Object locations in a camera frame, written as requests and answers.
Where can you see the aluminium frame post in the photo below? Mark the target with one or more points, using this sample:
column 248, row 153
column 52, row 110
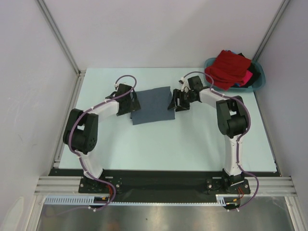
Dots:
column 278, row 16
column 58, row 35

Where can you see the aluminium front rail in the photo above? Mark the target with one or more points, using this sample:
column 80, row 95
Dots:
column 71, row 185

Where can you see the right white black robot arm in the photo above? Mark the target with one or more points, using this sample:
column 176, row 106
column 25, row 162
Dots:
column 233, row 123

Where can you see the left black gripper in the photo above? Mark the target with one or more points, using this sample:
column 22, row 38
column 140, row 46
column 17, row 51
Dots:
column 134, row 105

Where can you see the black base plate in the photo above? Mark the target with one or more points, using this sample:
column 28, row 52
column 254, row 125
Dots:
column 145, row 186

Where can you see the red t shirt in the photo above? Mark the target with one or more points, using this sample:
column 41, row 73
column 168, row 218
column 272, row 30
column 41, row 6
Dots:
column 227, row 69

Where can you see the black t shirt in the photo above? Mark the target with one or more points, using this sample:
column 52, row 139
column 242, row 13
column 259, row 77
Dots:
column 256, row 75

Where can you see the grey slotted cable duct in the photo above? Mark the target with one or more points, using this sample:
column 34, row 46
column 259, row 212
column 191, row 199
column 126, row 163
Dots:
column 102, row 200

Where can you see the right aluminium frame post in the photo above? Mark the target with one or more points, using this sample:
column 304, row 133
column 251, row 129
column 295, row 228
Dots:
column 278, row 16

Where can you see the pink t shirt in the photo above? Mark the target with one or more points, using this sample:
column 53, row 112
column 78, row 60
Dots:
column 246, row 78

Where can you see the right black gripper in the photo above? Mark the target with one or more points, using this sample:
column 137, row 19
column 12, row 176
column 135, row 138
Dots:
column 178, row 94

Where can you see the left aluminium frame post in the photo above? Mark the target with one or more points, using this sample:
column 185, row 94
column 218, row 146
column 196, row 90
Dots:
column 58, row 35

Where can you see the grey-blue t shirt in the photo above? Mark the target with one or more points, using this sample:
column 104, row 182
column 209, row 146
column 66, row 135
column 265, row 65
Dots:
column 154, row 104

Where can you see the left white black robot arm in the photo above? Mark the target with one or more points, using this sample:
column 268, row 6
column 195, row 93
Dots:
column 81, row 131

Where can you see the teal plastic basket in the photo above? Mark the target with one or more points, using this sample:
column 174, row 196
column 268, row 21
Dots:
column 257, row 84

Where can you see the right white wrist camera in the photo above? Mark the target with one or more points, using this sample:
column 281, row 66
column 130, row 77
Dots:
column 184, row 85

